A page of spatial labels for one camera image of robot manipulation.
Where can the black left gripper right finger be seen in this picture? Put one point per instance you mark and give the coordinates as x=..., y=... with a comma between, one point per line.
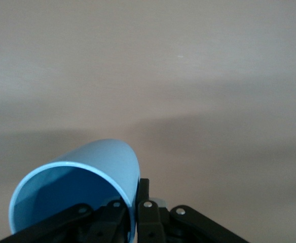
x=153, y=222

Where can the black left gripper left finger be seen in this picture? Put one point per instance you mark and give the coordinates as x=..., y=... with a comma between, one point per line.
x=105, y=222

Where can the blue plastic cup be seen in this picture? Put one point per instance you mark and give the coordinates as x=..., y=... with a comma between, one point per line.
x=107, y=157

